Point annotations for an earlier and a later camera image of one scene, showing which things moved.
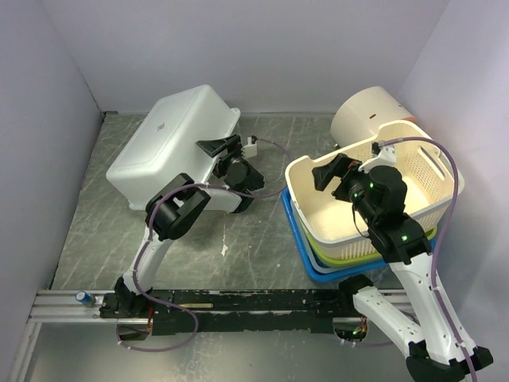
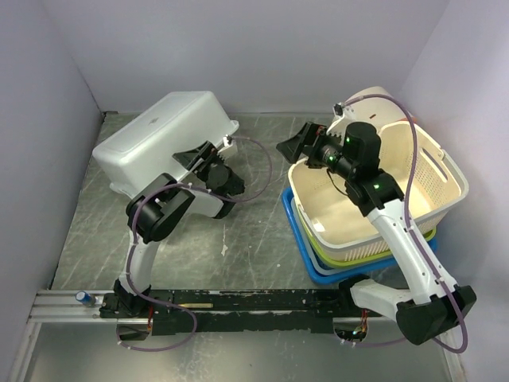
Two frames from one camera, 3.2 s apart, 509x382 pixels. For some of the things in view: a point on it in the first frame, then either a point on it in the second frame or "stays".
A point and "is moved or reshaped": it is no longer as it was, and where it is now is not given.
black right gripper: (341, 165) to (310, 138)
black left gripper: (216, 147) to (190, 158)
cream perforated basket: (432, 184) stays
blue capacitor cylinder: (83, 297) stays
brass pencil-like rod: (197, 305) stays
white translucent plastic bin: (166, 146) is moved or reshaped
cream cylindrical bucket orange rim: (361, 114) stays
